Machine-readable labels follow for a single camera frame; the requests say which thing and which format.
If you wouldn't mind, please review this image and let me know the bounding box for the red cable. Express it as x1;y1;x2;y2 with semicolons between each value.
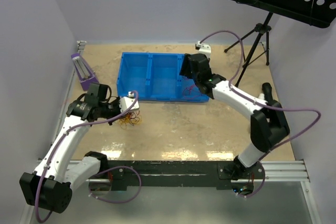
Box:
182;76;203;100

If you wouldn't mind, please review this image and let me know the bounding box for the coloured cable bundle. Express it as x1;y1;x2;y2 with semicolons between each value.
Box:
118;111;142;130

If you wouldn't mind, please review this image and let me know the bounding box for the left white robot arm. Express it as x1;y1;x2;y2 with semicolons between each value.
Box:
19;83;139;215

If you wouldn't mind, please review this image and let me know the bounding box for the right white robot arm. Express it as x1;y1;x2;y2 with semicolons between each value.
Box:
180;54;290;180

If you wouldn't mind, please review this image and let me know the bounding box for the purple metronome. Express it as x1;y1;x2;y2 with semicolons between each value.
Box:
71;53;99;91

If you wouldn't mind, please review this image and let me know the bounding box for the blue three-compartment bin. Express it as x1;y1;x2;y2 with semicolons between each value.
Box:
117;52;209;103

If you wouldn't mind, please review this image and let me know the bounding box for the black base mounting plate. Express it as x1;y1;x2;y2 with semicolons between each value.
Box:
89;159;265;192

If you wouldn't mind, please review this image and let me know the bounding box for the white plastic tube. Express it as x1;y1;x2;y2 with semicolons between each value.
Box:
258;93;266;102

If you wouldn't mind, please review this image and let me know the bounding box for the black microphone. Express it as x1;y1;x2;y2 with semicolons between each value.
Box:
262;82;274;106

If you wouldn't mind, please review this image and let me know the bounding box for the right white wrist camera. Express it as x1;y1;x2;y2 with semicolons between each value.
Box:
195;41;212;59

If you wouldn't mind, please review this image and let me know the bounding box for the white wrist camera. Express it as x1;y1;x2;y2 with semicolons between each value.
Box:
119;91;140;113
195;41;212;59

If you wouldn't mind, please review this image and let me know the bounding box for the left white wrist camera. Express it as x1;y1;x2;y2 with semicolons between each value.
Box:
119;91;140;113

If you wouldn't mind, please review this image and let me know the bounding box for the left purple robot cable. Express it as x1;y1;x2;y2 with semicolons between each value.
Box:
34;90;140;223

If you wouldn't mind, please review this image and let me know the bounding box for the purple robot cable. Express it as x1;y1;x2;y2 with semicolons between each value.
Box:
34;90;140;223
201;30;321;162

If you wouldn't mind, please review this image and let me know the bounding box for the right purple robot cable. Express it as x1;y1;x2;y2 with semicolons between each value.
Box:
201;30;321;162

